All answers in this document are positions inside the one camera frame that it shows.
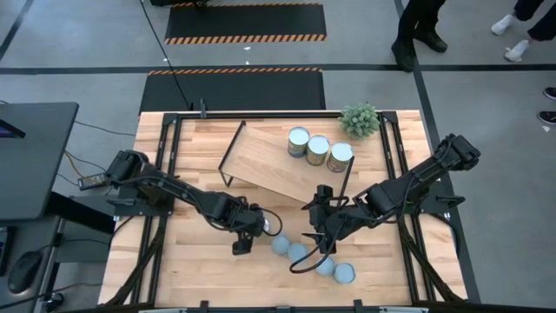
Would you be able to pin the black hazard-striped floor mat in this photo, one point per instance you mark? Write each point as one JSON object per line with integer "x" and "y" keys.
{"x": 245, "y": 21}
{"x": 234, "y": 91}

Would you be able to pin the carrots label tall tin can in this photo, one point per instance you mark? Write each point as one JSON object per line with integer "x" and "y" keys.
{"x": 317, "y": 148}

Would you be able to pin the grey electronics box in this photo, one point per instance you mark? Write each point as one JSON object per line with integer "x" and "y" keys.
{"x": 93, "y": 181}

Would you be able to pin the teal tuna fish can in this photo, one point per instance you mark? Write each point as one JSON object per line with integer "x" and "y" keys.
{"x": 280, "y": 244}

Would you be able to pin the black caster wheel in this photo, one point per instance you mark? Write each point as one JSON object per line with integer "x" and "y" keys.
{"x": 54, "y": 301}

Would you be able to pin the wooden shelf black metal legs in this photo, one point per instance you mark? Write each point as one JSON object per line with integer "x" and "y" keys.
{"x": 260, "y": 161}

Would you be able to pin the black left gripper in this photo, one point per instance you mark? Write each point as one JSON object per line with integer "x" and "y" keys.
{"x": 243, "y": 219}

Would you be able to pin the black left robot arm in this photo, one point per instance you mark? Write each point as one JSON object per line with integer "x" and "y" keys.
{"x": 174, "y": 189}

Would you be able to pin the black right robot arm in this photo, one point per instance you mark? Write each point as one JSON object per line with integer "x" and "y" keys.
{"x": 417, "y": 178}

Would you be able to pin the small green potted plant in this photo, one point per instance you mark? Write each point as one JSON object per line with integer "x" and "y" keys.
{"x": 358, "y": 120}

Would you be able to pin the green peas tin can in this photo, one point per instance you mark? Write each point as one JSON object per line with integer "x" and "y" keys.
{"x": 297, "y": 251}

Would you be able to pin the black white sneakers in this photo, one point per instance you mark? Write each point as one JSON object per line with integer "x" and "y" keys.
{"x": 548, "y": 117}

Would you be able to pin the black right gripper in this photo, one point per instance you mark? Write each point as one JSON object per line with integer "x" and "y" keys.
{"x": 330, "y": 217}

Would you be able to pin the black device with screen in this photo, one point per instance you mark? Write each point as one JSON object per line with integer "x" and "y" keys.
{"x": 8, "y": 129}

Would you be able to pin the dark grey desk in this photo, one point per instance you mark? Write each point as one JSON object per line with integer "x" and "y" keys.
{"x": 35, "y": 161}

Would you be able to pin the person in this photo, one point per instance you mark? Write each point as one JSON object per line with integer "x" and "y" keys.
{"x": 417, "y": 35}
{"x": 517, "y": 50}

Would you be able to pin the oranges label tall tin can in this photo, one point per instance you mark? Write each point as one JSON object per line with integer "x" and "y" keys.
{"x": 298, "y": 139}

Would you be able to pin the red labelled tin can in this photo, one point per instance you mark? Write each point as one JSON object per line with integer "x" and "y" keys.
{"x": 326, "y": 267}

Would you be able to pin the black computer mouse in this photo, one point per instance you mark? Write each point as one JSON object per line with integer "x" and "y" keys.
{"x": 24, "y": 271}

